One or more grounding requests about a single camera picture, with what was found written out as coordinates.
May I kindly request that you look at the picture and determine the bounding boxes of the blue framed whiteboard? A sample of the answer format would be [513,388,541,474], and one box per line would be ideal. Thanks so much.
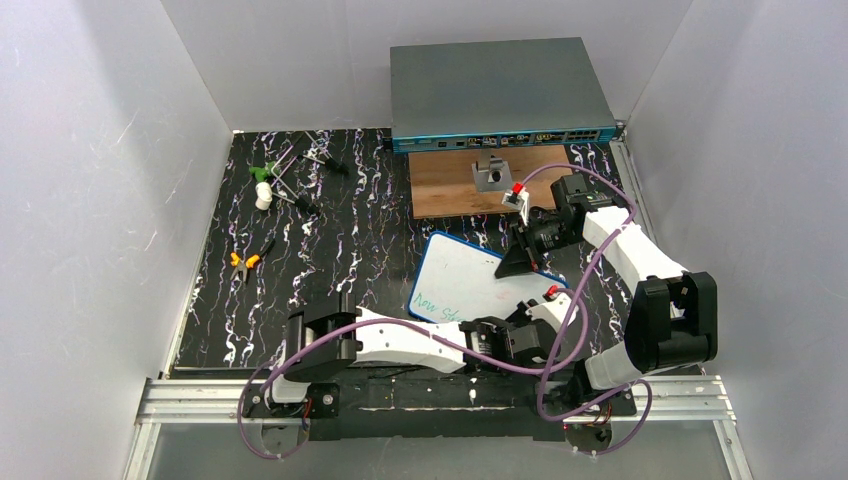
[407,231,568,323]

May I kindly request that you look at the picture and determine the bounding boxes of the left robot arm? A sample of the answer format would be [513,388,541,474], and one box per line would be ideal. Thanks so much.
[261,288,575,404]

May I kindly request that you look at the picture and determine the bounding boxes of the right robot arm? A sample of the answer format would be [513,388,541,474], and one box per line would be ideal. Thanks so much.
[495,174,718,395]

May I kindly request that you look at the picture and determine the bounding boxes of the wooden board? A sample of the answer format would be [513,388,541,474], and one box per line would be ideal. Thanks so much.
[408,145,571,219]

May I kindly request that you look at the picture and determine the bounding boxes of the white plastic pipe piece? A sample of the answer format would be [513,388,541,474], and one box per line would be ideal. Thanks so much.
[255,182,274,211]

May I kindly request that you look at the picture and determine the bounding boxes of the green plastic piece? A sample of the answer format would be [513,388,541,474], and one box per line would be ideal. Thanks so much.
[249,162,278,183]

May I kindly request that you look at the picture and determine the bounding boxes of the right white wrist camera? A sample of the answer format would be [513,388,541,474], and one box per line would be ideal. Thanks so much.
[502,182,530,226]

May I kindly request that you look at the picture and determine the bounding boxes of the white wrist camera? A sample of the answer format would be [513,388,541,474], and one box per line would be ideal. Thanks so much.
[502,182,530,226]
[527,286,581,333]

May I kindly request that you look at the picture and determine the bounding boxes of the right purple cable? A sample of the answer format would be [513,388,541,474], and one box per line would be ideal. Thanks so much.
[513,164,654,457]

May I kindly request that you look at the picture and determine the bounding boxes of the purple cable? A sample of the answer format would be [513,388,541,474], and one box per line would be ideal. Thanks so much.
[513,164,654,457]
[237,286,591,462]

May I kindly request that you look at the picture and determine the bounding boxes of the grey metal bracket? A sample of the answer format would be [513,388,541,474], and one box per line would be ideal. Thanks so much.
[472,151,513,193]

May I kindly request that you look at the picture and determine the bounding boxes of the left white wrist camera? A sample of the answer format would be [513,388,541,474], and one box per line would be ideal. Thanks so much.
[527,286,581,333]

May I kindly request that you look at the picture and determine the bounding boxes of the grey network switch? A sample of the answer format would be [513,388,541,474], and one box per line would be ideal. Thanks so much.
[390,37,620,153]

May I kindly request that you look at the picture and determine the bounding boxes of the aluminium frame rail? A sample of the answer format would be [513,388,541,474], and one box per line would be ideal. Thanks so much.
[124,369,752,479]

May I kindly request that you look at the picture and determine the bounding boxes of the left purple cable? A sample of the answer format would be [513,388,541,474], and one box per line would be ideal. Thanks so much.
[237,286,591,462]

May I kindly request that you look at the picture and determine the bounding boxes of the orange handled pliers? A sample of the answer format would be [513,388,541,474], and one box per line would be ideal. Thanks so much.
[230,239,276,283]

